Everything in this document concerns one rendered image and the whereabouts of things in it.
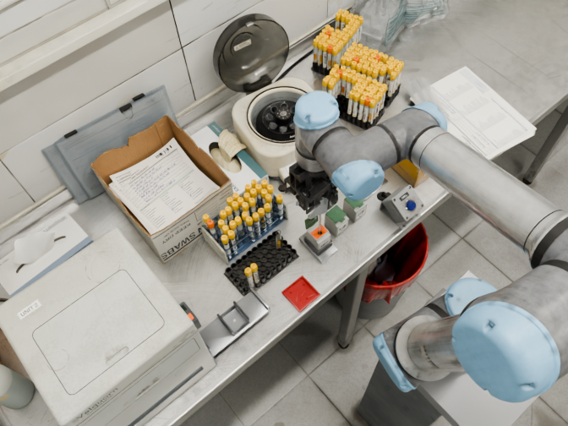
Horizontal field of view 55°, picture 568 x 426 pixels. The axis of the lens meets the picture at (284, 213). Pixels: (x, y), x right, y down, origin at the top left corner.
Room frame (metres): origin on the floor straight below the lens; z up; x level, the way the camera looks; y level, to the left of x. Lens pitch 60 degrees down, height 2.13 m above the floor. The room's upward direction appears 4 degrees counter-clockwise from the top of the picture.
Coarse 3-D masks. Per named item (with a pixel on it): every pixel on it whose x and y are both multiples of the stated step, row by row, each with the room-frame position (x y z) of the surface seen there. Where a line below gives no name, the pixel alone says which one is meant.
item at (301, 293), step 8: (296, 280) 0.53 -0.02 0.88; (304, 280) 0.53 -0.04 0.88; (288, 288) 0.51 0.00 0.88; (296, 288) 0.51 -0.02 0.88; (304, 288) 0.51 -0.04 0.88; (312, 288) 0.51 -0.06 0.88; (288, 296) 0.50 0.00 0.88; (296, 296) 0.49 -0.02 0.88; (304, 296) 0.49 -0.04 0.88; (312, 296) 0.49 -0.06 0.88; (296, 304) 0.47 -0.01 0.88; (304, 304) 0.47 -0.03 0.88
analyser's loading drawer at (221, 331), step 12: (252, 288) 0.50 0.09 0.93; (240, 300) 0.48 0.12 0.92; (252, 300) 0.48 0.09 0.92; (264, 300) 0.47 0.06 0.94; (228, 312) 0.45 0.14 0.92; (240, 312) 0.44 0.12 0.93; (252, 312) 0.45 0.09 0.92; (264, 312) 0.44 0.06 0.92; (216, 324) 0.42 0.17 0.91; (228, 324) 0.42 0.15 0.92; (240, 324) 0.42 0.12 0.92; (252, 324) 0.42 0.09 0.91; (204, 336) 0.40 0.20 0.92; (216, 336) 0.39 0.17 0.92; (228, 336) 0.39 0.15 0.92; (216, 348) 0.37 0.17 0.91
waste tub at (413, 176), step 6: (402, 162) 0.83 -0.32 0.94; (408, 162) 0.81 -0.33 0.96; (396, 168) 0.84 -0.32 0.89; (402, 168) 0.82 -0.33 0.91; (408, 168) 0.81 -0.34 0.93; (414, 168) 0.79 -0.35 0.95; (402, 174) 0.82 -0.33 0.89; (408, 174) 0.80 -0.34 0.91; (414, 174) 0.79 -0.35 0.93; (420, 174) 0.79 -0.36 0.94; (408, 180) 0.80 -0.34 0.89; (414, 180) 0.78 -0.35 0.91; (420, 180) 0.79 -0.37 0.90; (414, 186) 0.78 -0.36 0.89
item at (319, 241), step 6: (318, 222) 0.65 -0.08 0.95; (312, 228) 0.64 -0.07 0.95; (318, 228) 0.64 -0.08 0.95; (324, 228) 0.64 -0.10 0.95; (312, 234) 0.62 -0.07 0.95; (318, 234) 0.62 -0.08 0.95; (324, 234) 0.62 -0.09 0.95; (312, 240) 0.62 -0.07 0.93; (318, 240) 0.61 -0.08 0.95; (324, 240) 0.61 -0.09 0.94; (318, 246) 0.60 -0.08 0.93
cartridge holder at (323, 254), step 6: (306, 234) 0.66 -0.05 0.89; (300, 240) 0.64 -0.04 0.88; (306, 240) 0.63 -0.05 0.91; (330, 240) 0.62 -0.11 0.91; (306, 246) 0.62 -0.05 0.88; (312, 246) 0.61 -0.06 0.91; (324, 246) 0.61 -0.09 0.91; (330, 246) 0.62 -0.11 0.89; (312, 252) 0.61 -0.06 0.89; (318, 252) 0.59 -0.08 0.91; (324, 252) 0.60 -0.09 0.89; (330, 252) 0.60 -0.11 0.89; (318, 258) 0.59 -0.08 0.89; (324, 258) 0.59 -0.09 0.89
